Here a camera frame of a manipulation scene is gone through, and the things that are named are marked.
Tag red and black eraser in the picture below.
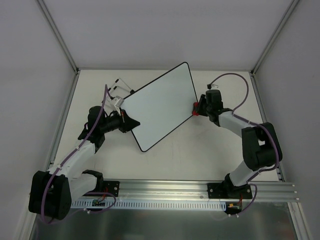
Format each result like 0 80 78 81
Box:
192 102 199 116

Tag white whiteboard with black rim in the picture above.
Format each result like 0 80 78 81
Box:
121 62 198 153

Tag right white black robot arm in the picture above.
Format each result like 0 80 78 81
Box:
192 89 283 199

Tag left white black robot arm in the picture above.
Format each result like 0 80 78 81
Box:
28 106 141 220

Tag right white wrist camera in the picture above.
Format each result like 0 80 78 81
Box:
207 83 219 90

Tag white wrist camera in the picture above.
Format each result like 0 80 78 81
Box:
110 96 124 113
207 83 219 90

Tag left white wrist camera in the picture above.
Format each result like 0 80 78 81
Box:
110 96 124 113

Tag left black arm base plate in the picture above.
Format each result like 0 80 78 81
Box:
102 180 120 198

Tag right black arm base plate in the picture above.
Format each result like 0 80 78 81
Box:
207 182 253 200

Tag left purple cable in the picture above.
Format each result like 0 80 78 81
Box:
39 84 118 225

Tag white slotted cable duct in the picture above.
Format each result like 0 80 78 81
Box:
71 198 227 212

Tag aluminium mounting rail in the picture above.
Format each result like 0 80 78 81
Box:
28 174 300 202

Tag right aluminium frame post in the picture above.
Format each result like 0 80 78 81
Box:
250 0 301 76

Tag aluminium frame post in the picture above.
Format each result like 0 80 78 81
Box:
250 0 301 76
35 0 79 74

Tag left aluminium frame post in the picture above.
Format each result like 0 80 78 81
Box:
35 0 79 74

